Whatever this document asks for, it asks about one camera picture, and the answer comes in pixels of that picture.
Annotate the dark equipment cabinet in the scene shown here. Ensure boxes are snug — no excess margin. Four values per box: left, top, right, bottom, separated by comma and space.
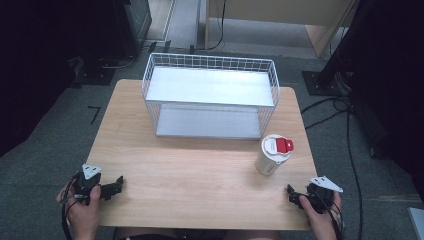
112, 0, 153, 58

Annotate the grey flat panel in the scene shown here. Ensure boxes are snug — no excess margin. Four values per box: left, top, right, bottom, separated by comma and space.
406, 206, 424, 240

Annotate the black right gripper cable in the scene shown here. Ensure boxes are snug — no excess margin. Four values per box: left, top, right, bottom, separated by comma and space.
316, 190, 346, 240

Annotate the thin black hanging cable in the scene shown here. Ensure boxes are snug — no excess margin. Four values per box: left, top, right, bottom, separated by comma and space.
199, 0, 228, 52

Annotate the black metal stand with base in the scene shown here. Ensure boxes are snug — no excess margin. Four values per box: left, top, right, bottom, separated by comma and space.
301, 0, 378, 98

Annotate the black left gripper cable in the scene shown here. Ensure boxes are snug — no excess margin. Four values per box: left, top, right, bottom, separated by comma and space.
60, 175, 81, 240

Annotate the person's right hand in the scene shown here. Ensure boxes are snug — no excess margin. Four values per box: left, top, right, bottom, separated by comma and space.
298, 191, 343, 240

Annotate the white cup with red lid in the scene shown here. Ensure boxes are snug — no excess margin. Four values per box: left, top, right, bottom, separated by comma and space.
254, 133, 295, 177

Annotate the light wooden cabinet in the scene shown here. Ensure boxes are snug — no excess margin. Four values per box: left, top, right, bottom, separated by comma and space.
204, 0, 360, 59

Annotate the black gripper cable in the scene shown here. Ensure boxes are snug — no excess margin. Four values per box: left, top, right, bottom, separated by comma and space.
316, 190, 346, 240
60, 175, 81, 240

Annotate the long black floor cable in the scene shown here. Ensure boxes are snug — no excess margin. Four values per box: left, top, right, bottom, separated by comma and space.
300, 95, 365, 240

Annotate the black flat stand base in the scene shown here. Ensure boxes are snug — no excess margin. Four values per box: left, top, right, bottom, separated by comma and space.
72, 61, 117, 86

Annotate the white wire shelf rack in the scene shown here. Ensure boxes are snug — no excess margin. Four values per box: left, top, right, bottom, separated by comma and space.
141, 52, 281, 141

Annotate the black looped floor cable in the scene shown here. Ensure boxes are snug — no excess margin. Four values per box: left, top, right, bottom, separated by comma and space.
99, 54, 138, 70

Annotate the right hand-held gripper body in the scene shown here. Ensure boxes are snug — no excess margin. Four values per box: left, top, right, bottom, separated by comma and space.
305, 175, 344, 215

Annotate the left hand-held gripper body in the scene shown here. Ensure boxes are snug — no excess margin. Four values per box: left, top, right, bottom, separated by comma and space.
71, 163, 103, 206

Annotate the person's left hand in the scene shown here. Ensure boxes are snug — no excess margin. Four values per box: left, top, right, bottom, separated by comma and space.
55, 184, 102, 238

